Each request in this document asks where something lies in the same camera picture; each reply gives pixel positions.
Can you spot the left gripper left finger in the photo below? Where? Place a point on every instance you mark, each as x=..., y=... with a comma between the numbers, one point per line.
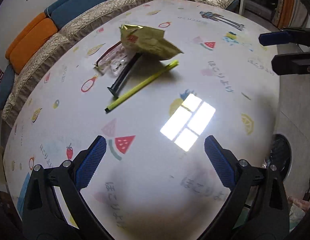
x=54, y=207

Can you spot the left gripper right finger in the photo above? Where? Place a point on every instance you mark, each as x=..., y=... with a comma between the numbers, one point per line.
x=256, y=207

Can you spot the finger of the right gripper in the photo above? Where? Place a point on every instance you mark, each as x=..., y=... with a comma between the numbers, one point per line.
x=290, y=64
x=299, y=36

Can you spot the yellow green pen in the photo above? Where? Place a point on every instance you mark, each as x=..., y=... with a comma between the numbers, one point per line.
x=140, y=86

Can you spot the black razor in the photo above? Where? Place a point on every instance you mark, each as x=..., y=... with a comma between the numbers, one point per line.
x=118, y=82

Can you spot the red clear candy wrapper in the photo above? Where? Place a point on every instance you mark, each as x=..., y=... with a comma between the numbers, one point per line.
x=114, y=60

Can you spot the gold snack bag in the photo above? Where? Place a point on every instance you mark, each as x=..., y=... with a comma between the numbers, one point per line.
x=147, y=40

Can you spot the round trash bin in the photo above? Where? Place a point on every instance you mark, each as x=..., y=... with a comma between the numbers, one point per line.
x=280, y=155

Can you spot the quilted beige sofa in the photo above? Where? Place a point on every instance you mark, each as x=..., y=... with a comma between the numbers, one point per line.
x=64, y=40

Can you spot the blue end cushion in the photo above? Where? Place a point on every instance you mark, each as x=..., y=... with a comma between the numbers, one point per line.
x=6, y=85

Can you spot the orange cushion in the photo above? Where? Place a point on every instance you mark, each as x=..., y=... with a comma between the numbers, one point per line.
x=29, y=41

